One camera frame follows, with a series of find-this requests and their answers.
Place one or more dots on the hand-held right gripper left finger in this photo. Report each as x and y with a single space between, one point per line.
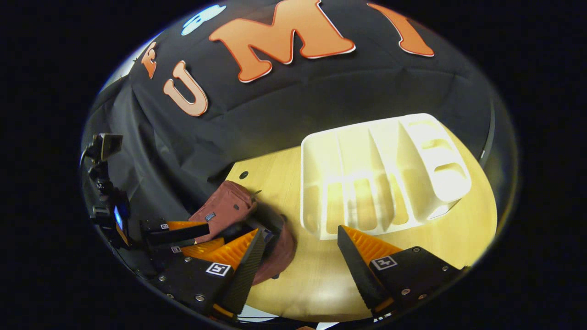
245 275

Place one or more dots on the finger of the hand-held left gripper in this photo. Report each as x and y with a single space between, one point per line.
179 234
202 250

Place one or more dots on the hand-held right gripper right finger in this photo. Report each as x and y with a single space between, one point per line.
357 270

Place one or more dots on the maroon schoolbag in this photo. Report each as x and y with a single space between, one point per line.
224 206

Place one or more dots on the white plastic bookshelf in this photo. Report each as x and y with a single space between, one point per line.
380 183

